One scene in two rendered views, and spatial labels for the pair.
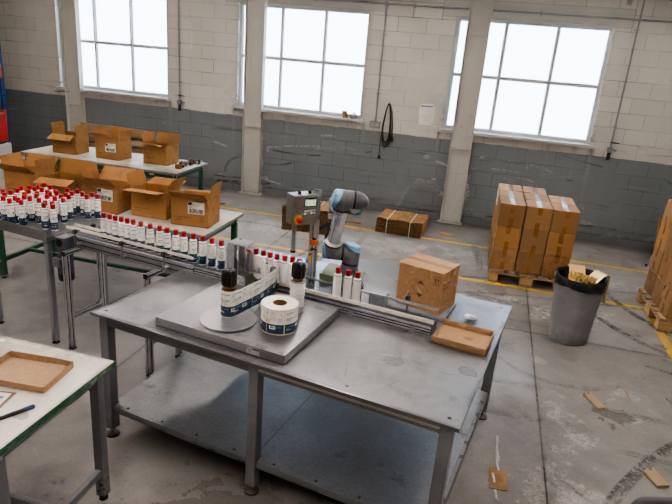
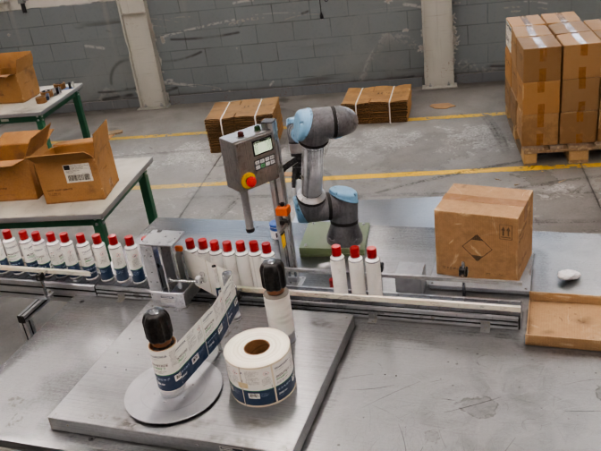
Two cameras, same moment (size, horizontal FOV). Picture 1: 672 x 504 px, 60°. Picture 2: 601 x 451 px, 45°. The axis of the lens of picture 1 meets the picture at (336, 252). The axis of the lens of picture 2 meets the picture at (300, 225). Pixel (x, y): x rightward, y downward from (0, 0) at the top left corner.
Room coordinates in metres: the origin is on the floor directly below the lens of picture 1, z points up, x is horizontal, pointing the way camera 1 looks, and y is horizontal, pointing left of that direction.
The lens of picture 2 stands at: (1.07, 0.13, 2.30)
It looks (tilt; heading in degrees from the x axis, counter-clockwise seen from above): 26 degrees down; 359
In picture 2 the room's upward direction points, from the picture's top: 8 degrees counter-clockwise
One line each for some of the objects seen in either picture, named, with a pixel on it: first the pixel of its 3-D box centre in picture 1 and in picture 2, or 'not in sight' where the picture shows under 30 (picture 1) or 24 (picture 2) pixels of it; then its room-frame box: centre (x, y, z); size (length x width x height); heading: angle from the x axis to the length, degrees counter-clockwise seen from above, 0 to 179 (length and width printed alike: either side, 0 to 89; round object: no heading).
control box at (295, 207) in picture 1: (302, 208); (249, 157); (3.50, 0.23, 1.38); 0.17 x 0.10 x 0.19; 122
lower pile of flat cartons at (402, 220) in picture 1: (402, 222); (376, 104); (7.85, -0.88, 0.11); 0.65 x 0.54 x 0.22; 73
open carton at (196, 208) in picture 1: (196, 201); (76, 160); (4.96, 1.25, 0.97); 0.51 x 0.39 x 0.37; 172
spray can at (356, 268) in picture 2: (347, 285); (357, 272); (3.28, -0.08, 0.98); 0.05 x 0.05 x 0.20
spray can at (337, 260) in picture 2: (337, 283); (338, 270); (3.31, -0.02, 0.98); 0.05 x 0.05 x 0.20
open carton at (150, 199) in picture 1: (157, 194); (13, 162); (5.09, 1.64, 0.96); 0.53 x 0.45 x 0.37; 168
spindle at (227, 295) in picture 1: (228, 294); (164, 351); (2.90, 0.56, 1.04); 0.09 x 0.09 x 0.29
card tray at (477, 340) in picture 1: (463, 336); (575, 320); (3.00, -0.76, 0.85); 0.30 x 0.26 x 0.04; 67
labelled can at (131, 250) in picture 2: (221, 255); (134, 259); (3.63, 0.75, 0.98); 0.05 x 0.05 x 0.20
